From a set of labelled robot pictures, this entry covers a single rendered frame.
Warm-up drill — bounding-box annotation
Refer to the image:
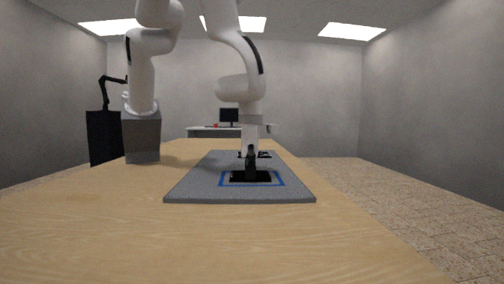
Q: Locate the blue rectangular tape outline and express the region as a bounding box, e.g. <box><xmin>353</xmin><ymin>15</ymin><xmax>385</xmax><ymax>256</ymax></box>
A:
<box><xmin>217</xmin><ymin>171</ymin><xmax>286</xmax><ymax>187</ymax></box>

